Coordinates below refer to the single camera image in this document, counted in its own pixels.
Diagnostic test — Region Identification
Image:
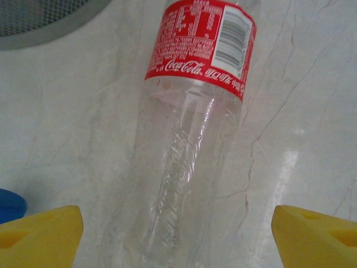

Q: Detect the blue label bottle blue cap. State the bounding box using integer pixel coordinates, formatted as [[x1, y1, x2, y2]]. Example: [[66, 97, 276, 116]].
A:
[[0, 188, 28, 226]]

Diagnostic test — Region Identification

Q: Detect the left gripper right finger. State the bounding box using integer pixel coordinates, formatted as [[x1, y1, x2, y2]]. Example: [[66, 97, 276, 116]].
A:
[[272, 205, 357, 268]]

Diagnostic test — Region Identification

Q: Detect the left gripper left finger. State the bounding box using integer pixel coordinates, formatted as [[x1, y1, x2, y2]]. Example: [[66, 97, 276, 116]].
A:
[[0, 205, 84, 268]]

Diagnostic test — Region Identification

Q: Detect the clear Coca-Cola bottle red cap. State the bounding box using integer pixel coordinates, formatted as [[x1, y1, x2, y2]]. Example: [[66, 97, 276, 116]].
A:
[[102, 0, 259, 268]]

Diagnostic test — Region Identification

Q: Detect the grey mesh waste bin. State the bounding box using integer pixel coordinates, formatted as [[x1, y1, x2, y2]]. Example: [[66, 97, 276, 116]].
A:
[[0, 0, 112, 51]]

